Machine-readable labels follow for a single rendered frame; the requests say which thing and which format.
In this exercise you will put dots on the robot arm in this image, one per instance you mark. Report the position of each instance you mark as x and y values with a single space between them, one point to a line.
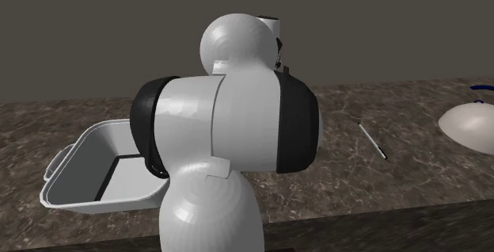
231 127

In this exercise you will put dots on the white pen with black tip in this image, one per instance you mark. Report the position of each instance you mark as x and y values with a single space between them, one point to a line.
373 142

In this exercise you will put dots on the blue curved object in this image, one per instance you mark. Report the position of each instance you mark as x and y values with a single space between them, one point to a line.
483 87

